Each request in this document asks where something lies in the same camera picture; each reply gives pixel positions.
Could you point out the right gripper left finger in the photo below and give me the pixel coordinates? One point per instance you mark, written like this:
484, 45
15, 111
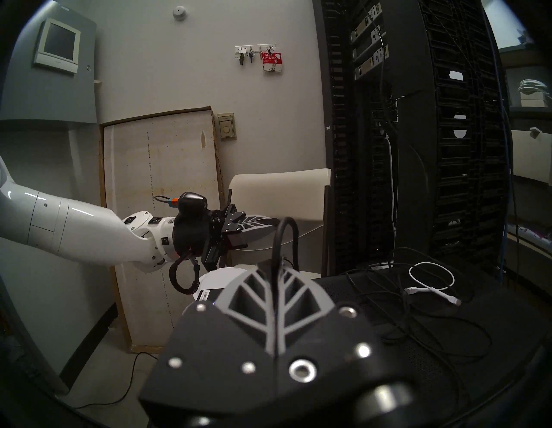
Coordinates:
207, 345

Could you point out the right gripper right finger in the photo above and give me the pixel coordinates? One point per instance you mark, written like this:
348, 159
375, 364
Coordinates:
327, 341

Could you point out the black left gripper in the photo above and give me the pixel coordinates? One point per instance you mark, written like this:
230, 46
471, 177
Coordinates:
194, 235

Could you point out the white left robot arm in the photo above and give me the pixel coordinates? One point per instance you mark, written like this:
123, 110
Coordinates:
64, 220

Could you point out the cream folding chair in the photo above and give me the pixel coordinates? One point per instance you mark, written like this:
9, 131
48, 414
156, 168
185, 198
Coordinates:
284, 194

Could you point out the beige leaning board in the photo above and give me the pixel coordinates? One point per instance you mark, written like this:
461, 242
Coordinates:
164, 181

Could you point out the black server rack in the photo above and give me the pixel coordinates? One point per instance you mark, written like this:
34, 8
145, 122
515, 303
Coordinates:
457, 172
345, 151

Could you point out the black computer tower case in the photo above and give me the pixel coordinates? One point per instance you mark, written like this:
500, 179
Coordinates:
496, 345

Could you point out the red key tag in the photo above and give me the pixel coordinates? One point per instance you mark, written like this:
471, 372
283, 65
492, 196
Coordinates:
271, 61

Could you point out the open cardboard box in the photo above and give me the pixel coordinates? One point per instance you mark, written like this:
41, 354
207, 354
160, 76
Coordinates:
532, 155

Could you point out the grey metal shelving unit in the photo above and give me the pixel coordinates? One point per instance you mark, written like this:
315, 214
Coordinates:
530, 116

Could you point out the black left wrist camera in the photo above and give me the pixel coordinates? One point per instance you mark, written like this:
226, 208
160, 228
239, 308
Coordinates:
194, 202

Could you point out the beige wall switch plate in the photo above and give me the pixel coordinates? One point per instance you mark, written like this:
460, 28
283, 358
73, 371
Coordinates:
226, 127

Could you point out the white key hook rail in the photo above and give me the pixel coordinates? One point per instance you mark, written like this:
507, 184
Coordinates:
254, 46

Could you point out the white round wall sensor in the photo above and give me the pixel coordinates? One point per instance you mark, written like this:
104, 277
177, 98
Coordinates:
179, 13

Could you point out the grey wall cabinet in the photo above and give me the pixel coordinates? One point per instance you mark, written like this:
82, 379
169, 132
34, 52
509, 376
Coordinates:
43, 99

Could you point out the white wall intercom screen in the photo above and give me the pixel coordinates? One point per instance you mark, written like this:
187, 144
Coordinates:
58, 43

